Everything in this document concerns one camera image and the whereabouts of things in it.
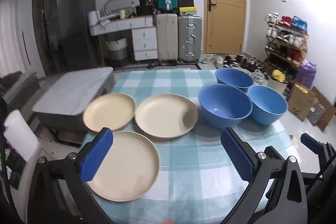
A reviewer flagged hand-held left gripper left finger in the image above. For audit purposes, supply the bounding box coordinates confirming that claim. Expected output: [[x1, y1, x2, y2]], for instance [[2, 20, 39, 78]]
[[28, 127, 114, 224]]

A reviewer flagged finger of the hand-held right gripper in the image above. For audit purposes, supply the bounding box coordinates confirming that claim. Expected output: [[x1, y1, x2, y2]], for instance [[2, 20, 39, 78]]
[[301, 133, 336, 159], [301, 172, 324, 184]]

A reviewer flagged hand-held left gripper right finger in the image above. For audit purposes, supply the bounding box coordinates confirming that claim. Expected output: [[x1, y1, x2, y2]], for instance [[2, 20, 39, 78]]
[[220, 127, 307, 224]]

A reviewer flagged cream plate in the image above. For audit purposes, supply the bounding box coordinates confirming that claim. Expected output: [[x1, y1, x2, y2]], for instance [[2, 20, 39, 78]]
[[83, 93, 137, 132], [135, 94, 198, 139], [85, 131, 160, 202]]

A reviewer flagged blue bowl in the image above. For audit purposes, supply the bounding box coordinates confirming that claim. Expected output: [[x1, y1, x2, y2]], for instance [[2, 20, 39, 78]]
[[198, 84, 253, 128], [215, 68, 254, 93], [247, 85, 288, 125]]

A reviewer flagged grey flat package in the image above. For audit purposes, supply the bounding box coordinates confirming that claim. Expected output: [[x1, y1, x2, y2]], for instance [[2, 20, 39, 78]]
[[307, 105, 324, 126]]

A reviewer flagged brown patterned doormat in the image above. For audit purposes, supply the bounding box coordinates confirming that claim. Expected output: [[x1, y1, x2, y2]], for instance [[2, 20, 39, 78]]
[[311, 86, 336, 132]]

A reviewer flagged brown cardboard box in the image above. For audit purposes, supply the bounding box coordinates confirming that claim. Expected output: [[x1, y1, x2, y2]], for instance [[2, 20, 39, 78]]
[[288, 82, 317, 122]]

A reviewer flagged teal checked tablecloth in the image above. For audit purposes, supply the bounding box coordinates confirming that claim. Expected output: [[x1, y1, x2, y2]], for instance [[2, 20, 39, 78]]
[[79, 69, 300, 224]]

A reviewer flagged white trash bin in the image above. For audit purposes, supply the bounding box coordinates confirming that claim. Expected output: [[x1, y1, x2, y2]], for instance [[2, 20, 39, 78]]
[[270, 69, 288, 94]]

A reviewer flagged purple bag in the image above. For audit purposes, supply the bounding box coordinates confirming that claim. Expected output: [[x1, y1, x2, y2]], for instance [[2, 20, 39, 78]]
[[294, 61, 317, 90]]

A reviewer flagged grey marble coffee table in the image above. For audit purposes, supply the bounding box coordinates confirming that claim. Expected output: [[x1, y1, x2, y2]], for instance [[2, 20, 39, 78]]
[[31, 67, 116, 135]]

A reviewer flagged row of shoes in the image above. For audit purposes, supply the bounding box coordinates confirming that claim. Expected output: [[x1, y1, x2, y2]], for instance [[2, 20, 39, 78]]
[[201, 54, 265, 83]]

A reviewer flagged wooden shoe rack with shoes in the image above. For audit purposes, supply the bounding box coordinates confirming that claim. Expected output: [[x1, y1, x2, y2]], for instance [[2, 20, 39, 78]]
[[264, 13, 309, 83]]

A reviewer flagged dark grey sofa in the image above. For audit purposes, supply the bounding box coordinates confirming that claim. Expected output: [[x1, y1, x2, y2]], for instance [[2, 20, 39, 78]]
[[0, 70, 40, 106]]

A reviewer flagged woven basket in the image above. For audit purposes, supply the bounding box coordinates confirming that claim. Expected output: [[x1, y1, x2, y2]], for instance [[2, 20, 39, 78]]
[[105, 36, 128, 60]]

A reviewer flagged black and white patterned rug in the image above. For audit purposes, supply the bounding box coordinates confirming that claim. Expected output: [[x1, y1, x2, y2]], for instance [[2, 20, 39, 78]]
[[113, 63, 201, 73]]

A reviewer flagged white drawer desk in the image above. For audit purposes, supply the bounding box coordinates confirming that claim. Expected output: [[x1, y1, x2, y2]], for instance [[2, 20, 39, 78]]
[[90, 16, 159, 61]]

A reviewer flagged silver suitcase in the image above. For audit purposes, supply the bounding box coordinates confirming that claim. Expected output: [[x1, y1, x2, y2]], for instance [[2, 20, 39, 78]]
[[178, 15, 202, 63]]

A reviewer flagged wooden door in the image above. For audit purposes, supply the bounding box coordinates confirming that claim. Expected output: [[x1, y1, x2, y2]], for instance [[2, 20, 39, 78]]
[[202, 0, 247, 54]]

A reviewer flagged cream suitcase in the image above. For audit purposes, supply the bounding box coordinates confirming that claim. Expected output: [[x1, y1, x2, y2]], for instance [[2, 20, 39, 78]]
[[156, 13, 178, 61]]

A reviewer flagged grey refrigerator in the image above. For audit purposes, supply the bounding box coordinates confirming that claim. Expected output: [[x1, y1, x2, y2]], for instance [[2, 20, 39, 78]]
[[56, 0, 99, 72]]

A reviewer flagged dark glass cabinet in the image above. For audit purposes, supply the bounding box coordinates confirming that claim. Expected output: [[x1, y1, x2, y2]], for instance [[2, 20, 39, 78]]
[[33, 0, 62, 76]]

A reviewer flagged white curtain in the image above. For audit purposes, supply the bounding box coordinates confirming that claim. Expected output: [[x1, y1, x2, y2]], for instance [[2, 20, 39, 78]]
[[0, 0, 45, 80]]

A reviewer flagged black bag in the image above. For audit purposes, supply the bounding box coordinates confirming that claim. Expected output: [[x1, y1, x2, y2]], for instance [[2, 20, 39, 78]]
[[136, 0, 155, 16]]

